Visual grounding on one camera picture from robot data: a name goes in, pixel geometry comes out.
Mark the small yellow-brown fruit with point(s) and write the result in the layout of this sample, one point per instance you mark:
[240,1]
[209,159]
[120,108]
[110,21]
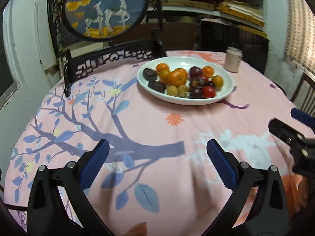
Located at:
[172,90]
[183,90]

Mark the dark purple passion fruit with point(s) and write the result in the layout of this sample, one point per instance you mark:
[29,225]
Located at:
[195,92]
[157,86]
[196,81]
[149,74]

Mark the red tomato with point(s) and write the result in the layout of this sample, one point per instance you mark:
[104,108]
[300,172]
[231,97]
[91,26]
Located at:
[204,77]
[208,91]

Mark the pink floral tablecloth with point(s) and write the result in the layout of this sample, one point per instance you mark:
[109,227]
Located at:
[152,127]

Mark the dark wooden chair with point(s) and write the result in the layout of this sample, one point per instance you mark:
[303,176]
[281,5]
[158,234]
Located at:
[233,36]

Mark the pale pink drink can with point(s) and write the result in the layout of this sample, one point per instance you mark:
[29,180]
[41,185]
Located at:
[233,60]

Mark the dark slatted chair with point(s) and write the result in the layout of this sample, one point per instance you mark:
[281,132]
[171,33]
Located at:
[305,95]

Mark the large orange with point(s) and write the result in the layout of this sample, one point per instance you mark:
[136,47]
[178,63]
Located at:
[177,77]

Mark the round deer painting screen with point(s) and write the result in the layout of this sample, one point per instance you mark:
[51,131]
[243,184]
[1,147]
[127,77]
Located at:
[105,7]

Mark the small mandarin orange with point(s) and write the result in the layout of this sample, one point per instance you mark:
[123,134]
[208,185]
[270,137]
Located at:
[162,67]
[164,76]
[208,71]

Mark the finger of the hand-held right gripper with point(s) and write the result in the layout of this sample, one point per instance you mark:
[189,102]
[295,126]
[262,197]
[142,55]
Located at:
[304,116]
[283,130]

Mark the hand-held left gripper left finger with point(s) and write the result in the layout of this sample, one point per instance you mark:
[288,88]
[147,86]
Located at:
[94,163]

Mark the person's left hand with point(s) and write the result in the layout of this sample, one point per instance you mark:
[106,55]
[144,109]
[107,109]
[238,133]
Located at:
[137,229]

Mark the large dark red plum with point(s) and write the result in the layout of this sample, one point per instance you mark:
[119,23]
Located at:
[195,71]

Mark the checkered curtain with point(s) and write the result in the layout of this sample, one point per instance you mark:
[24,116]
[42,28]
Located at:
[302,24]

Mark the round yellow-orange fruit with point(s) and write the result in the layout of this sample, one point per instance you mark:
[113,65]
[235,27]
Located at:
[217,81]

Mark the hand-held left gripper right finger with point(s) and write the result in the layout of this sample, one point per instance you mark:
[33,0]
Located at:
[221,163]

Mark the white oval plate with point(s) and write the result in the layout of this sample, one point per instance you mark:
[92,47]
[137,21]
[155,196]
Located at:
[152,93]

